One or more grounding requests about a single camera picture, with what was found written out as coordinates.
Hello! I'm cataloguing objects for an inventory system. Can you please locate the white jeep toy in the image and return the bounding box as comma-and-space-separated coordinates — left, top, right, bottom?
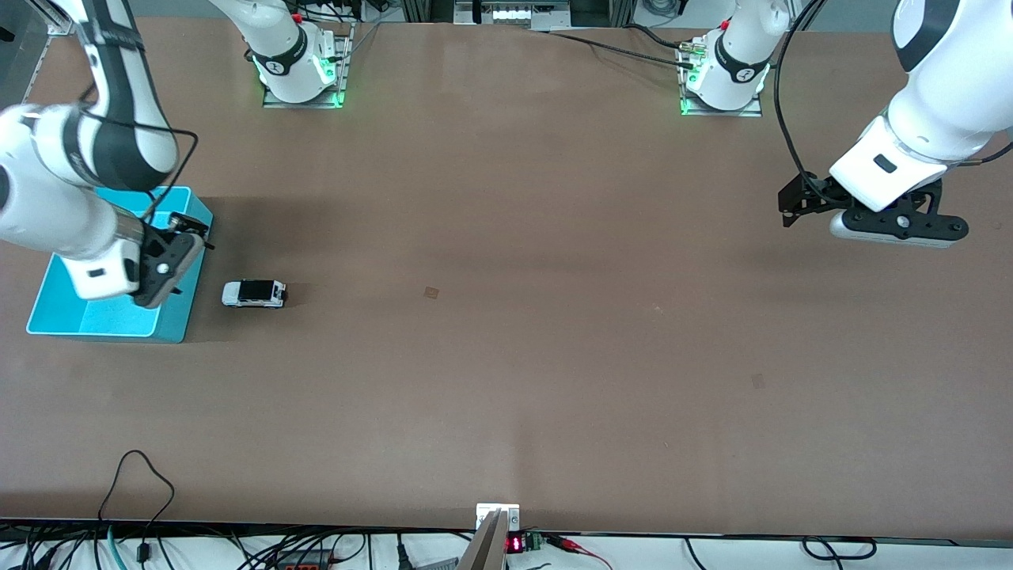
221, 279, 289, 310

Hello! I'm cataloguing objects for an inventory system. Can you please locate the cyan plastic bin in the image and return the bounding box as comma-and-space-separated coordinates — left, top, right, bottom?
26, 186, 214, 344

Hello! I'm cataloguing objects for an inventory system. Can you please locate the metal control box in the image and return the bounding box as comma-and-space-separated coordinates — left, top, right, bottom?
453, 0, 572, 31

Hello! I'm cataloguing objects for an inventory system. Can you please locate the grey aluminium bar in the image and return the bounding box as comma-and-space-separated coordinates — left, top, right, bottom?
457, 510, 509, 570

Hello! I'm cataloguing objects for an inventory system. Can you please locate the red clip lead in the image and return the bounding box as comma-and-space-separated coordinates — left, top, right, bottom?
545, 535, 615, 570

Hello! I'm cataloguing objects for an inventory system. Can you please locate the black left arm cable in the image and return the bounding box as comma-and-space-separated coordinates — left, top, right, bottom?
773, 0, 829, 188

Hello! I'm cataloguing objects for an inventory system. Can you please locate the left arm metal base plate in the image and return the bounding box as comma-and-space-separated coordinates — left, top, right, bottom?
678, 38, 764, 119

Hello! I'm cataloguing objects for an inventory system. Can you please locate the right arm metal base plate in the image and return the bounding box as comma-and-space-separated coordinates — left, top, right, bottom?
262, 24, 354, 110

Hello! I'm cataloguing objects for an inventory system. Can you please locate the short black table cable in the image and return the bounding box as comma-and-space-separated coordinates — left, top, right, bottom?
624, 24, 686, 50

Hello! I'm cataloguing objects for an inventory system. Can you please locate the long black table cable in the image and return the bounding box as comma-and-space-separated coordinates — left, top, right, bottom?
546, 30, 697, 70

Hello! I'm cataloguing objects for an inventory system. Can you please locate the black looped cable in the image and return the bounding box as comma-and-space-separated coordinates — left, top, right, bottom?
97, 450, 176, 564

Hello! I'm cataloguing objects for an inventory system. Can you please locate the black coiled cable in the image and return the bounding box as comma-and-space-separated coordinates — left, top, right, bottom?
801, 536, 878, 562

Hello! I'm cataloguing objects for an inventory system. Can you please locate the white mount plate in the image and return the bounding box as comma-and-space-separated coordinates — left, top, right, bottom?
476, 503, 521, 531

